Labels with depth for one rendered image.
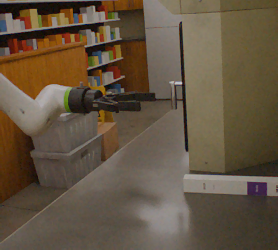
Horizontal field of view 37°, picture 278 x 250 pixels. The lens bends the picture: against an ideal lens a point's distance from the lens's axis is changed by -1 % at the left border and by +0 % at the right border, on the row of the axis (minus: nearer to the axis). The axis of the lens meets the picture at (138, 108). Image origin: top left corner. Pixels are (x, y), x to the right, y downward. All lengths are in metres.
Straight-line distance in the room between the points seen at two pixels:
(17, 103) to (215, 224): 0.73
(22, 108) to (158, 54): 5.21
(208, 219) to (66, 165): 2.56
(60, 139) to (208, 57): 2.40
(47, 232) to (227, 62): 0.66
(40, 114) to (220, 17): 0.64
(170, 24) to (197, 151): 5.17
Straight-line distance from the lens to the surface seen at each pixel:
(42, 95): 1.44
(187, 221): 1.01
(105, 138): 4.10
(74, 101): 1.40
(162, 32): 6.42
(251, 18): 1.23
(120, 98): 1.41
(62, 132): 3.40
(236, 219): 1.02
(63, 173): 3.54
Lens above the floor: 1.43
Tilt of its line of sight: 13 degrees down
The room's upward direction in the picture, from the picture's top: 4 degrees counter-clockwise
